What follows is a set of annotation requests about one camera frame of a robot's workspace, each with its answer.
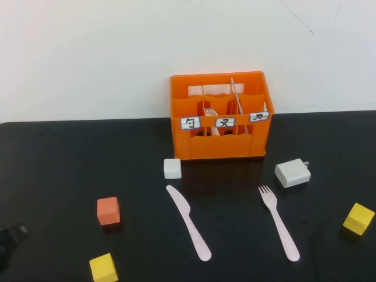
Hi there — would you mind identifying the pink plastic knife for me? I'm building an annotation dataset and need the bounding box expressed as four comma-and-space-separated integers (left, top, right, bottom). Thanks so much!
166, 184, 213, 262

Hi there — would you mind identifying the orange plastic cutlery crate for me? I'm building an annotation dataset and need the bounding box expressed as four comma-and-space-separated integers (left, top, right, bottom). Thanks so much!
169, 70, 276, 161

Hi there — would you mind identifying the paper label spoon character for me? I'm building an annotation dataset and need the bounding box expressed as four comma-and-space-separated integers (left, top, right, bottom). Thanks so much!
180, 116, 202, 130

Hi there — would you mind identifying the pink plastic fork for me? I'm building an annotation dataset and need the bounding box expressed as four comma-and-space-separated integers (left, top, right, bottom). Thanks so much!
258, 184, 301, 262
202, 108, 221, 137

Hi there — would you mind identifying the paper label knife character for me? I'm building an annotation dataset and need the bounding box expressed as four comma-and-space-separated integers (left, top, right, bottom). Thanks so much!
249, 112, 270, 123

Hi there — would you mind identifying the yellow foam cube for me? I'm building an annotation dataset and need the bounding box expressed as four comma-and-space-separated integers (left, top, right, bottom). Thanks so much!
89, 253, 119, 282
342, 202, 376, 236

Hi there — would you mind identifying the paper label fork character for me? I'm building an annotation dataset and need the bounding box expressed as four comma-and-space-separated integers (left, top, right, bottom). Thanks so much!
215, 117, 237, 129

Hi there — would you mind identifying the white foam cube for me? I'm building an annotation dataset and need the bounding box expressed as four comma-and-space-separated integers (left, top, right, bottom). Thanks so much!
163, 157, 182, 180

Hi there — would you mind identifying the orange foam cube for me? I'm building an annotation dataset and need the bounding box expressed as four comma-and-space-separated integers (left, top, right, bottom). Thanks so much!
96, 196, 121, 226

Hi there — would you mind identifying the white USB wall charger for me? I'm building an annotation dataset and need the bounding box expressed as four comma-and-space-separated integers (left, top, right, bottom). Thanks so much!
274, 158, 311, 189

